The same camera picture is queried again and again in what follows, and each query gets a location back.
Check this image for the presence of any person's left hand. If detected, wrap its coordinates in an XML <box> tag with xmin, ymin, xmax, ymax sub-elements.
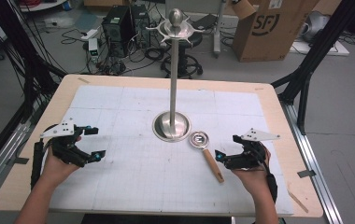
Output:
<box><xmin>39</xmin><ymin>135</ymin><xmax>83</xmax><ymax>189</ymax></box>

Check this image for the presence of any person's right hand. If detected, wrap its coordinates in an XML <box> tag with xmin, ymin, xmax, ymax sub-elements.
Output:
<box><xmin>231</xmin><ymin>144</ymin><xmax>276</xmax><ymax>201</ymax></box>

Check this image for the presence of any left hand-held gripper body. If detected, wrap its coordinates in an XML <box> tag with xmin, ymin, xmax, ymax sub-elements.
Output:
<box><xmin>39</xmin><ymin>118</ymin><xmax>89</xmax><ymax>168</ymax></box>

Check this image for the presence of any grey bag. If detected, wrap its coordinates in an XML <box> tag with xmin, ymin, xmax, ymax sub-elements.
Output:
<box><xmin>300</xmin><ymin>10</ymin><xmax>332</xmax><ymax>44</ymax></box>

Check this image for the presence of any small white device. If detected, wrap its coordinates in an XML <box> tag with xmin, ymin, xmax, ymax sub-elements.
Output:
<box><xmin>87</xmin><ymin>37</ymin><xmax>100</xmax><ymax>63</ymax></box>

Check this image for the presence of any steel strainer with wooden handle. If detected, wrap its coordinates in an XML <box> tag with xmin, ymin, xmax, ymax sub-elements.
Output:
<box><xmin>188</xmin><ymin>130</ymin><xmax>226</xmax><ymax>184</ymax></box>

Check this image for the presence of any black metal frame stand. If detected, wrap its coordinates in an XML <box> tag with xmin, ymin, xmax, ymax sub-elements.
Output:
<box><xmin>0</xmin><ymin>0</ymin><xmax>69</xmax><ymax>180</ymax></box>
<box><xmin>270</xmin><ymin>0</ymin><xmax>355</xmax><ymax>136</ymax></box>

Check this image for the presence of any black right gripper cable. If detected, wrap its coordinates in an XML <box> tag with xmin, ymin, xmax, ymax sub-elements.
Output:
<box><xmin>259</xmin><ymin>151</ymin><xmax>279</xmax><ymax>203</ymax></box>

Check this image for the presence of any black round stool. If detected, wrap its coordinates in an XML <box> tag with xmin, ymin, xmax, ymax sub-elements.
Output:
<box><xmin>160</xmin><ymin>32</ymin><xmax>205</xmax><ymax>79</ymax></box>

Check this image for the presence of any white power strip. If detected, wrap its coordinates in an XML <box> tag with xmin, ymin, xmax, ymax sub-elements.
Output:
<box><xmin>79</xmin><ymin>27</ymin><xmax>101</xmax><ymax>42</ymax></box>

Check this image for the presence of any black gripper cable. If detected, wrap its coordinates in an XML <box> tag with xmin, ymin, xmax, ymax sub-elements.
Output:
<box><xmin>259</xmin><ymin>151</ymin><xmax>279</xmax><ymax>203</ymax></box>
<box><xmin>30</xmin><ymin>140</ymin><xmax>45</xmax><ymax>191</ymax></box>

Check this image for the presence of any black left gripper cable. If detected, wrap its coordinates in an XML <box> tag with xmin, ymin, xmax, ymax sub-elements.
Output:
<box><xmin>30</xmin><ymin>140</ymin><xmax>45</xmax><ymax>191</ymax></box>

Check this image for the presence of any large cardboard box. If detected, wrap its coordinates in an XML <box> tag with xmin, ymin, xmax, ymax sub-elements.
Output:
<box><xmin>231</xmin><ymin>0</ymin><xmax>320</xmax><ymax>63</ymax></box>

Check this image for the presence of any aluminium rail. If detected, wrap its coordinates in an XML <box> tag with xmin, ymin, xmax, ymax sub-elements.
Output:
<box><xmin>279</xmin><ymin>101</ymin><xmax>345</xmax><ymax>224</ymax></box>
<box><xmin>0</xmin><ymin>99</ymin><xmax>43</xmax><ymax>204</ymax></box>

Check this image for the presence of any white grid mat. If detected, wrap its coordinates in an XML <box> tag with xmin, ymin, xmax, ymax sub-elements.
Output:
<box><xmin>48</xmin><ymin>85</ymin><xmax>295</xmax><ymax>217</ymax></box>

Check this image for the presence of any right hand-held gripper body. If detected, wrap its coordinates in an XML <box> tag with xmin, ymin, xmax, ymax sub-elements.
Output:
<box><xmin>224</xmin><ymin>127</ymin><xmax>281</xmax><ymax>171</ymax></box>

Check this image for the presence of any flat white board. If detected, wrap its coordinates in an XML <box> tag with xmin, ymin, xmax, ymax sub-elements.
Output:
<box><xmin>290</xmin><ymin>39</ymin><xmax>351</xmax><ymax>58</ymax></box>

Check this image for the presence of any black computer tower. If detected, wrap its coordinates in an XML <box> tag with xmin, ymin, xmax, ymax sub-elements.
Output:
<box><xmin>130</xmin><ymin>3</ymin><xmax>152</xmax><ymax>49</ymax></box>
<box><xmin>101</xmin><ymin>5</ymin><xmax>136</xmax><ymax>59</ymax></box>

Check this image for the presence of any thin wooden stick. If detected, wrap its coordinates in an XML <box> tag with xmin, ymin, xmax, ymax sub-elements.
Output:
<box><xmin>287</xmin><ymin>189</ymin><xmax>310</xmax><ymax>215</ymax></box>

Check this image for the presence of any grey tape piece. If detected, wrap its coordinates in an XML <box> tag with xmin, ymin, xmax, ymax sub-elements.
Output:
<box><xmin>296</xmin><ymin>169</ymin><xmax>318</xmax><ymax>179</ymax></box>
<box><xmin>5</xmin><ymin>156</ymin><xmax>31</xmax><ymax>166</ymax></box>

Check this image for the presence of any white metal stand pole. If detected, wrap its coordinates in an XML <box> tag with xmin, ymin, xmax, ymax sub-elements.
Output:
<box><xmin>212</xmin><ymin>0</ymin><xmax>228</xmax><ymax>59</ymax></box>

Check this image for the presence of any steel utensil rack stand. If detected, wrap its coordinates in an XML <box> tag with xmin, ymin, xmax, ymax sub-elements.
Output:
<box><xmin>146</xmin><ymin>7</ymin><xmax>206</xmax><ymax>144</ymax></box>

